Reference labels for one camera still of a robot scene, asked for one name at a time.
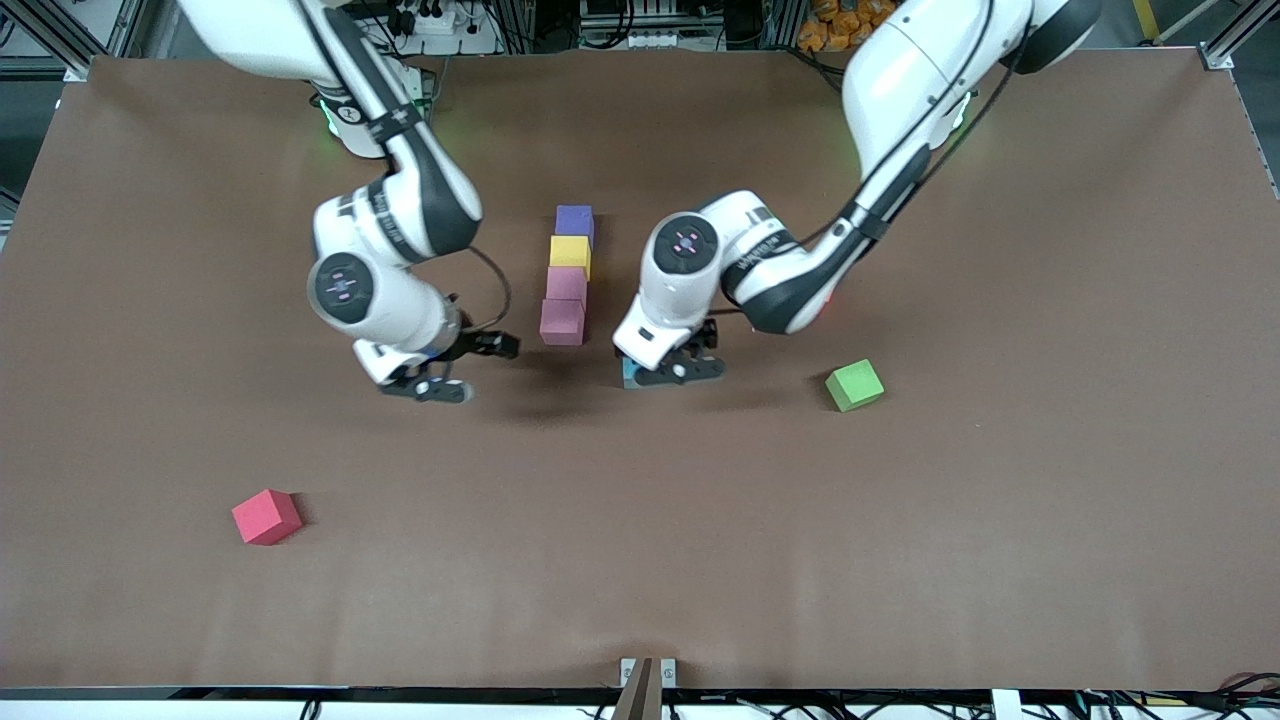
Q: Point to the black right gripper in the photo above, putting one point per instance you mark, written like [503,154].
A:
[468,345]

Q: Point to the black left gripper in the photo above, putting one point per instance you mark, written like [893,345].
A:
[700,340]

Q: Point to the pink foam cube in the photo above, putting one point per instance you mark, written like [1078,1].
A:
[566,285]
[562,322]

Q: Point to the light blue foam cube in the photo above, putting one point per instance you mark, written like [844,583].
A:
[628,378]

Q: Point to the yellow foam cube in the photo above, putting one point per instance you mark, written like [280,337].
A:
[569,255]

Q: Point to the purple foam cube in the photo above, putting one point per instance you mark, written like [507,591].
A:
[574,222]

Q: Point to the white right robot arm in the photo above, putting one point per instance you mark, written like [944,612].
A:
[400,300]

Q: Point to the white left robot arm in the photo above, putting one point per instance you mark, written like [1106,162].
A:
[900,80]

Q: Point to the green foam cube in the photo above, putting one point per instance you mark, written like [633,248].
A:
[855,385]

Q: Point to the brown table cover mat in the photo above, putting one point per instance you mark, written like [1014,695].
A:
[640,550]

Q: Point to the red foam cube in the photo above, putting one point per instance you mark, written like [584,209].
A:
[266,517]

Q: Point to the grey equipment rack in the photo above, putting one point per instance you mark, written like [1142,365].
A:
[640,20]

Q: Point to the white power strip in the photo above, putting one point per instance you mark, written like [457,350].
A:
[440,25]

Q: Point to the orange lumpy objects pile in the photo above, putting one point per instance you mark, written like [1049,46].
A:
[845,20]

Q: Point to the small white box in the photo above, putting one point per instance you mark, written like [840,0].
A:
[1006,705]

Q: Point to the table edge camera bracket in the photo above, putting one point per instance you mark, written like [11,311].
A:
[640,690]

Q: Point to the aluminium frame post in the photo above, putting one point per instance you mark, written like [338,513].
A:
[40,30]
[1240,30]

